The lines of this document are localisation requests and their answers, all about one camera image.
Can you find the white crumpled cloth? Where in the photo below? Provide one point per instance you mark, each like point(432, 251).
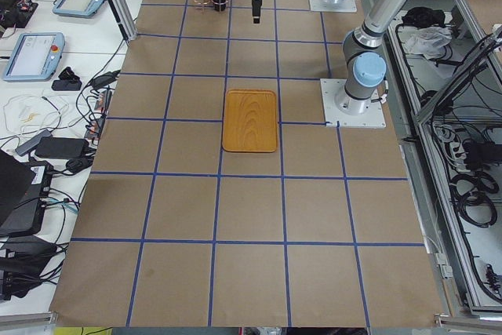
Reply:
point(430, 42)

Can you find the black laptop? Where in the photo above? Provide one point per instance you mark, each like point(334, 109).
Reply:
point(24, 185)

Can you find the black power adapter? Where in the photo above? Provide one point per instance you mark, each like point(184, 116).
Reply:
point(61, 147)

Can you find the near teach pendant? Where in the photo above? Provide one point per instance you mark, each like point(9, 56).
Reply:
point(35, 57)

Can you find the far teach pendant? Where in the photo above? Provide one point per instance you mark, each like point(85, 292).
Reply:
point(77, 8)

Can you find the wooden tray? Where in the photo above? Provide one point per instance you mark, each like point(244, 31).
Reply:
point(250, 121)

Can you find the teach pendant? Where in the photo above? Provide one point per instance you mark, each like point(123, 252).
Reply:
point(35, 57)
point(77, 8)

